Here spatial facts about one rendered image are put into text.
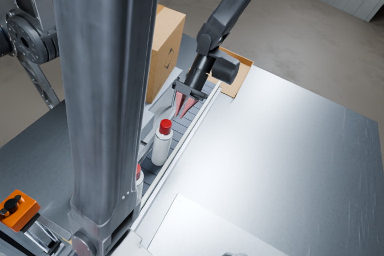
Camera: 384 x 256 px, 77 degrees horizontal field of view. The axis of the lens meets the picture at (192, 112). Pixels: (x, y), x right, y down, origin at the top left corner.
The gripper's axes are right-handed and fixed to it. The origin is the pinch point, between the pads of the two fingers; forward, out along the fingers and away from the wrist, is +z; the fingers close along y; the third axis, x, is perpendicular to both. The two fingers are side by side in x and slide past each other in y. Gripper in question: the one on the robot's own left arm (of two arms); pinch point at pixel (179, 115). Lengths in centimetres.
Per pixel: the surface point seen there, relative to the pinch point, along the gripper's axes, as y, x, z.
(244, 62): 7, 70, -31
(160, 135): -1.2, -5.4, 6.7
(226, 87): 5, 52, -14
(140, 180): 1.4, -16.0, 15.8
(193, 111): -1.0, 27.2, 0.7
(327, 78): 96, 258, -79
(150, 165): -2.6, 4.2, 20.2
